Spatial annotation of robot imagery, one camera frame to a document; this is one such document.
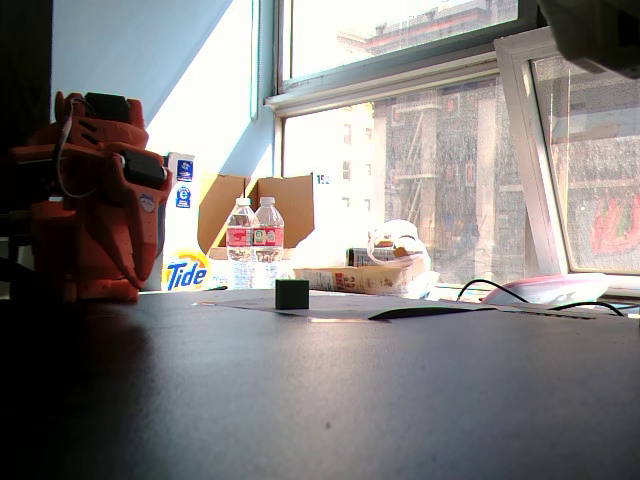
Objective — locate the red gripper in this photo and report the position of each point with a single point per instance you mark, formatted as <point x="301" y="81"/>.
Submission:
<point x="134" y="215"/>

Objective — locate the green cube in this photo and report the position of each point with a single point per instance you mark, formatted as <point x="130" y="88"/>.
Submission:
<point x="291" y="295"/>

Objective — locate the red robot arm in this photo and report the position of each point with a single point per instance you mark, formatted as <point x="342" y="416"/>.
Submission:
<point x="75" y="215"/>

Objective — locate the white numbered grid paper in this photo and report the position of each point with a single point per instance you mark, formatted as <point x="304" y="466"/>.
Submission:
<point x="345" y="302"/>

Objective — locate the open Tide detergent box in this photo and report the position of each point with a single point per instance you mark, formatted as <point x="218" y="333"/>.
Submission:
<point x="185" y="275"/>

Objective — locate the clear plastic water bottle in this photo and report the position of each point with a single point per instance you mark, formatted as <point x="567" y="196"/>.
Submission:
<point x="240" y="235"/>
<point x="270" y="235"/>

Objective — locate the printed cardboard food tray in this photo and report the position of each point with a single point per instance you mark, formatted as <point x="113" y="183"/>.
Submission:
<point x="360" y="280"/>

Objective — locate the rolled printed package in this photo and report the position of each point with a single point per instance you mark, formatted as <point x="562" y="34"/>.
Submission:
<point x="372" y="256"/>

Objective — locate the clear plastic bag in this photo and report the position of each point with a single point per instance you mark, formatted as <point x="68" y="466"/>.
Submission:
<point x="400" y="235"/>

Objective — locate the pink white pencil case lid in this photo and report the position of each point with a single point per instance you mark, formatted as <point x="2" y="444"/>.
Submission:
<point x="550" y="289"/>

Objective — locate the white window frame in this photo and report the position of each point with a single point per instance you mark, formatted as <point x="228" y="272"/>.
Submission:
<point x="390" y="80"/>

